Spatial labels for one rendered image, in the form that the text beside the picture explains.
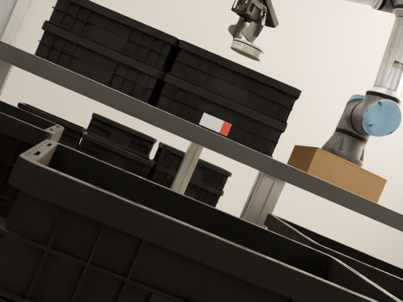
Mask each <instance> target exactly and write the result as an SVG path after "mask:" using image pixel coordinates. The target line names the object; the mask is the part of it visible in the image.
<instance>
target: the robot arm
mask: <svg viewBox="0 0 403 302"><path fill-rule="evenodd" d="M344 1H350V2H355V3H358V4H364V5H370V6H371V7H372V9H373V10H378V11H383V12H386V13H391V14H394V15H395V17H396V18H395V21H394V24H393V27H392V30H391V33H390V37H389V40H388V42H387V46H386V49H385V51H384V55H383V58H382V60H381V64H380V67H379V69H378V73H377V76H376V79H375V82H374V85H373V87H372V88H370V89H368V90H367V91H366V94H365V95H361V94H355V95H352V96H351V97H350V98H349V100H348V101H347V103H346V105H345V109H344V111H343V113H342V115H341V118H340V120H339V122H338V124H337V126H336V129H335V131H334V133H333V135H332V136H331V137H330V138H329V139H328V140H327V141H326V142H325V143H324V145H323V146H322V147H321V149H323V150H325V151H328V152H330V153H332V154H334V155H336V156H339V157H340V158H342V159H345V160H346V161H348V162H351V163H353V164H355V165H357V166H359V167H362V166H363V159H364V152H365V146H366V144H367V142H368V140H369V137H370V136H374V137H383V136H387V135H390V134H392V133H394V132H395V131H396V130H397V129H398V127H399V126H400V124H401V120H402V112H401V109H400V106H401V102H402V99H401V98H400V96H399V92H400V90H401V86H402V83H403V0H344ZM235 2H236V0H234V3H233V5H232V8H231V10H232V11H233V12H234V13H236V14H237V15H238V16H240V18H239V20H238V21H237V23H236V24H235V25H230V26H229V27H228V31H229V33H230V34H231V35H232V37H233V40H234V39H235V38H239V39H241V38H242V36H244V37H245V39H246V40H247V41H249V42H250V43H253V42H254V41H255V39H256V38H257V37H258V36H259V34H260V32H261V31H262V29H263V27H264V26H267V27H270V28H276V27H277V26H278V25H279V22H278V19H277V17H276V14H275V10H274V8H273V5H272V1H271V0H237V4H236V6H235V8H234V4H235ZM247 22H248V23H249V26H248V25H247Z"/></svg>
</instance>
